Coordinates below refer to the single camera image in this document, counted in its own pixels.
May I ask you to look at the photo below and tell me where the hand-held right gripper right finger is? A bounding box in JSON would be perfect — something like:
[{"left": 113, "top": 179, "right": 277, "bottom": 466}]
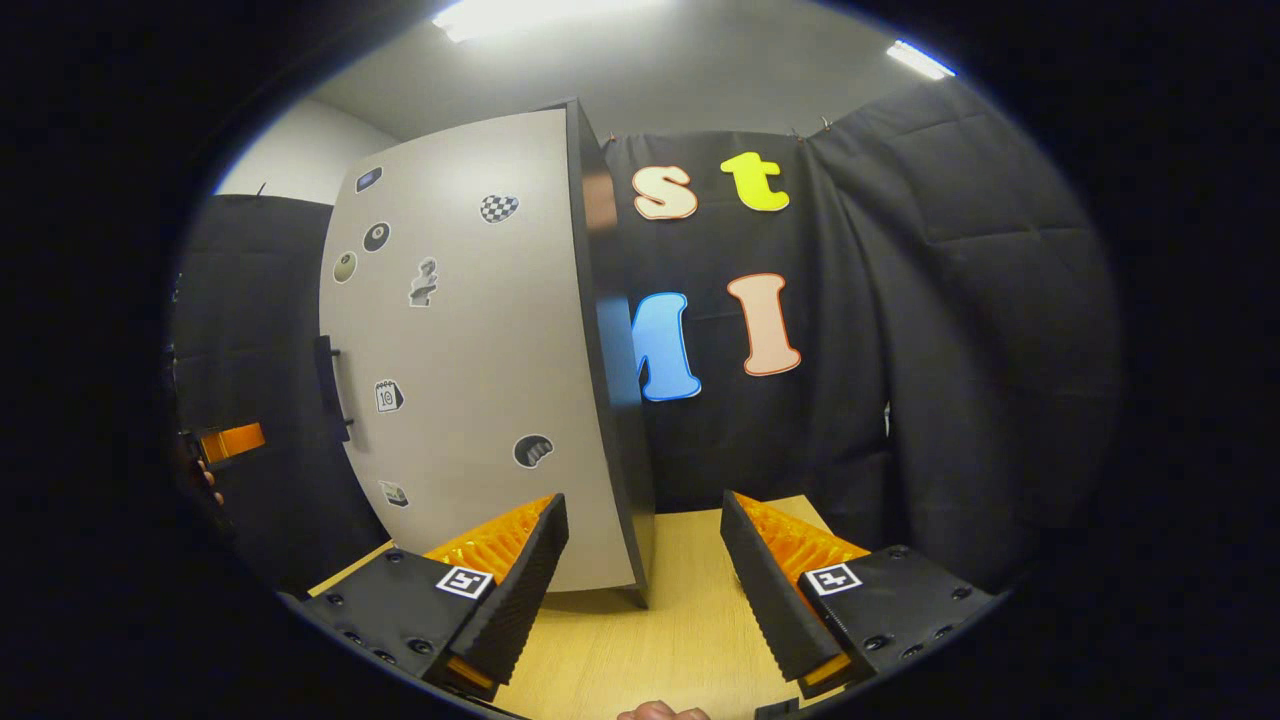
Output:
[{"left": 720, "top": 489, "right": 1004, "bottom": 701}]

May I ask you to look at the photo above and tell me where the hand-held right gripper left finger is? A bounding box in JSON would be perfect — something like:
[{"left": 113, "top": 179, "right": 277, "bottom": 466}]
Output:
[{"left": 290, "top": 492, "right": 571, "bottom": 701}]

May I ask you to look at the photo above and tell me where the black door handle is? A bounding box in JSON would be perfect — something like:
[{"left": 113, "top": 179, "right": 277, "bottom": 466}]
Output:
[{"left": 313, "top": 335, "right": 354, "bottom": 443}]

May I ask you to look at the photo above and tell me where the light grey cabinet door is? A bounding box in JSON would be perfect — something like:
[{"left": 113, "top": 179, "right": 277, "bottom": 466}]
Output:
[{"left": 318, "top": 108, "right": 641, "bottom": 593}]

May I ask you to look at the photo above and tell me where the dark grey cabinet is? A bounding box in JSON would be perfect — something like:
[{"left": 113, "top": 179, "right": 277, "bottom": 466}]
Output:
[{"left": 545, "top": 97, "right": 659, "bottom": 609}]

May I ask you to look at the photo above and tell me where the black backdrop cloth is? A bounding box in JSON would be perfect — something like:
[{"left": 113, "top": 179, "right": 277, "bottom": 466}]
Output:
[{"left": 170, "top": 78, "right": 1126, "bottom": 601}]

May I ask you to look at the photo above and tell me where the small ceiling light panel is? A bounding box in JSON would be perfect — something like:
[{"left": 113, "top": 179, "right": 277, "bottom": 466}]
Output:
[{"left": 885, "top": 38, "right": 958, "bottom": 81}]

